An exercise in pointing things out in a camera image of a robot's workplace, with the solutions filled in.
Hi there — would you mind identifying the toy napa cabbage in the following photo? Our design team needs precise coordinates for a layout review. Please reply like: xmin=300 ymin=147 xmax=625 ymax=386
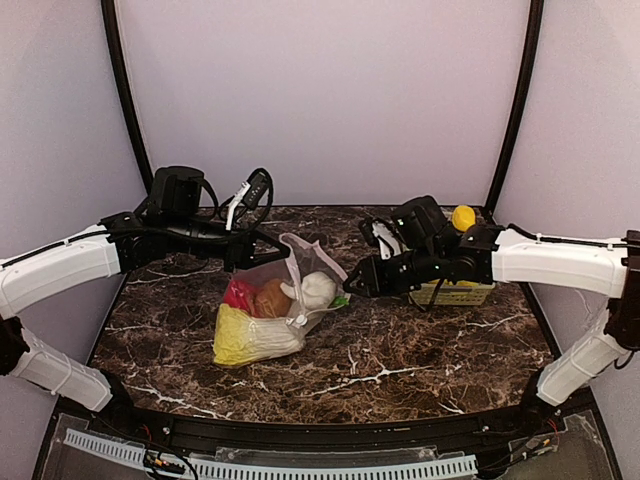
xmin=213 ymin=304 xmax=305 ymax=367

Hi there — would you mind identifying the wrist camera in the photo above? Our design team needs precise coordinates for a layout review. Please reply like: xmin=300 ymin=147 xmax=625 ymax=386
xmin=358 ymin=217 xmax=405 ymax=260
xmin=218 ymin=167 xmax=274 ymax=231

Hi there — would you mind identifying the red toy pepper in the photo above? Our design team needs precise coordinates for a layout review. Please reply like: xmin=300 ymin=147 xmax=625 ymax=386
xmin=223 ymin=279 xmax=257 ymax=314

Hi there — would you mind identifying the brown toy potato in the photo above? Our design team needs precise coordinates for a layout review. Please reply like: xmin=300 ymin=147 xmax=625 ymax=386
xmin=254 ymin=279 xmax=292 ymax=318

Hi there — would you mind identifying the white toy radish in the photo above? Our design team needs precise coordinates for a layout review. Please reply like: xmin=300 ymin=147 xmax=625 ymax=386
xmin=329 ymin=296 xmax=349 ymax=308

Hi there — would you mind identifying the yellow toy lemon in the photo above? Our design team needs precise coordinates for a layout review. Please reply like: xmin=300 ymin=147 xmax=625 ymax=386
xmin=451 ymin=205 xmax=477 ymax=233

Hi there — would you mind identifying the white slotted cable duct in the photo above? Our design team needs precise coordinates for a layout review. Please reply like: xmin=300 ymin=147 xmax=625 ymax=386
xmin=63 ymin=428 xmax=478 ymax=480

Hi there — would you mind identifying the grey toy mushroom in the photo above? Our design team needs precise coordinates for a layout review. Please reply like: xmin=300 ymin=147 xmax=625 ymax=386
xmin=280 ymin=271 xmax=337 ymax=311

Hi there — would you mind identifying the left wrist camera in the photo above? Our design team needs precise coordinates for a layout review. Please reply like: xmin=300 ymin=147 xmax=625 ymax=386
xmin=218 ymin=167 xmax=274 ymax=231

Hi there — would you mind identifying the green perforated plastic basket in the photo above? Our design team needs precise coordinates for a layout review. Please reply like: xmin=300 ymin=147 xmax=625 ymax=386
xmin=409 ymin=280 xmax=496 ymax=306

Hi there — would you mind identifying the black frame post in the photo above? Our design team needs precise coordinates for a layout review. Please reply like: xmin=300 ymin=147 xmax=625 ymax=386
xmin=100 ymin=0 xmax=154 ymax=193
xmin=483 ymin=0 xmax=545 ymax=217

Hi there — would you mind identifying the left black frame post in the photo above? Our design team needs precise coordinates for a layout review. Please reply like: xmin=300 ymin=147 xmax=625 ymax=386
xmin=100 ymin=0 xmax=154 ymax=193

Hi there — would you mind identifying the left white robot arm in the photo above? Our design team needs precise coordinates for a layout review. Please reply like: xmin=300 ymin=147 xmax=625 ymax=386
xmin=1 ymin=166 xmax=290 ymax=412

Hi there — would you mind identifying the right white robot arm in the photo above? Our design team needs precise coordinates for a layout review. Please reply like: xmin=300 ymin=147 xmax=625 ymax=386
xmin=343 ymin=196 xmax=639 ymax=408

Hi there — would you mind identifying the black front table rail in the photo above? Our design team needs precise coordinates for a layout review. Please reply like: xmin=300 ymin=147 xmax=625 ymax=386
xmin=89 ymin=385 xmax=551 ymax=453

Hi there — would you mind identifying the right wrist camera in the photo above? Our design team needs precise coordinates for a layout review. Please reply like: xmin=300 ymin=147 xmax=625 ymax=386
xmin=358 ymin=217 xmax=405 ymax=260

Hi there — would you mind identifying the right black frame post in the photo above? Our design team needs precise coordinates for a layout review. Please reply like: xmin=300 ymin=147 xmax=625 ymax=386
xmin=483 ymin=0 xmax=545 ymax=217

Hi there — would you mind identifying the clear zip top bag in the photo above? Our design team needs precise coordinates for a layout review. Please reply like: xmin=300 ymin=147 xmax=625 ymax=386
xmin=213 ymin=233 xmax=350 ymax=367

